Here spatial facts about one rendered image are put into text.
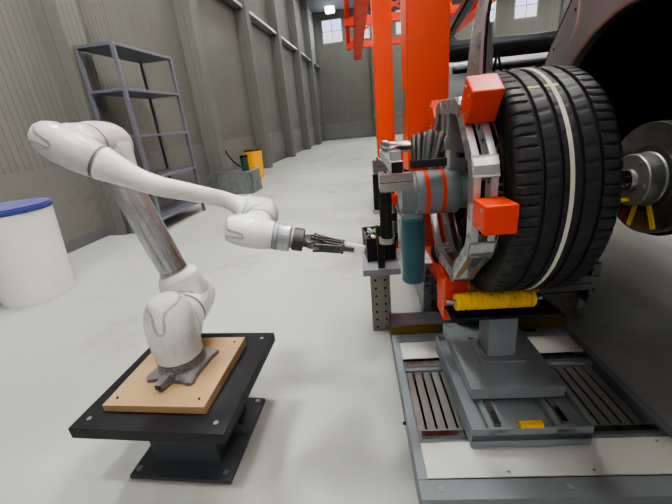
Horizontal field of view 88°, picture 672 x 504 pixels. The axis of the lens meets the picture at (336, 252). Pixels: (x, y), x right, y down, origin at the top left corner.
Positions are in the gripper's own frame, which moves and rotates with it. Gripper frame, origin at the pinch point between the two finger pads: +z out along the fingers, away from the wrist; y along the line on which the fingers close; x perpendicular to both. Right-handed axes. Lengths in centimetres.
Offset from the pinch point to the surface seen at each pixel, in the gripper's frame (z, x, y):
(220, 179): -179, 92, 531
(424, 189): 17.0, -22.9, -2.0
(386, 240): 6.5, -8.4, -13.4
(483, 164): 22.5, -33.7, -23.1
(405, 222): 18.5, -8.2, 13.8
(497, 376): 56, 33, -12
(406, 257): 22.3, 4.9, 13.8
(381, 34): 21, -114, 233
